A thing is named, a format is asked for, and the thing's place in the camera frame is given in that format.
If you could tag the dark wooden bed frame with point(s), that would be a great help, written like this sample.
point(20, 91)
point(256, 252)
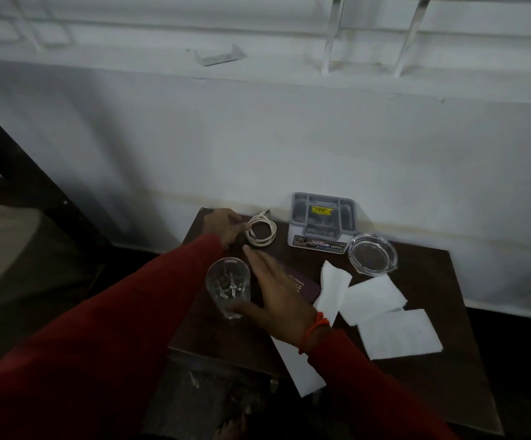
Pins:
point(22, 178)

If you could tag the clear drinking glass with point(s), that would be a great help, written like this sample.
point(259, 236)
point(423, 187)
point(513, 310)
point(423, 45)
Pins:
point(226, 281)

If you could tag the crumpled white paper napkin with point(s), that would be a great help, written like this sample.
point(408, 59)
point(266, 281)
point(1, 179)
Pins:
point(334, 284)

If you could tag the person's left fingers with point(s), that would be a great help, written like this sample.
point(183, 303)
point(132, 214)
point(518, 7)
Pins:
point(237, 219)

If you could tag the person's left forearm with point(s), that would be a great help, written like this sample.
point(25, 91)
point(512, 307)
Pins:
point(109, 343)

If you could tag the maroon passport booklet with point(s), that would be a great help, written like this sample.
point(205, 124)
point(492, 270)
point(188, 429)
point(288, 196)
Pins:
point(304, 288)

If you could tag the grey plastic organizer tray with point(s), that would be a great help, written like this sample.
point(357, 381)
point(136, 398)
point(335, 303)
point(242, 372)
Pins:
point(322, 224)

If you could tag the clear glass ashtray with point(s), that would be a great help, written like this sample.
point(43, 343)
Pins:
point(373, 254)

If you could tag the person's right forearm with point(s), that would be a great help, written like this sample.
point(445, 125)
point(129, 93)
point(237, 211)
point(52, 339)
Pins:
point(375, 394)

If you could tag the small paper scrap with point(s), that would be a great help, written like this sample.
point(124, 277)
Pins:
point(219, 55)

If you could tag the person's left hand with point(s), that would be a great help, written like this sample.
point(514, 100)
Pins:
point(217, 224)

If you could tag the beige mattress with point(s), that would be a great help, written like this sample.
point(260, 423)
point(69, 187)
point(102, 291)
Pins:
point(13, 247)

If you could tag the person's right thumb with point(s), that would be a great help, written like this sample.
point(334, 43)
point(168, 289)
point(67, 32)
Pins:
point(247, 309)

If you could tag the person's right hand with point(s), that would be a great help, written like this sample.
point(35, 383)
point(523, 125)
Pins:
point(283, 300)

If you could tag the dark wooden side table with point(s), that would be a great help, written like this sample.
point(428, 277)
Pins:
point(430, 389)

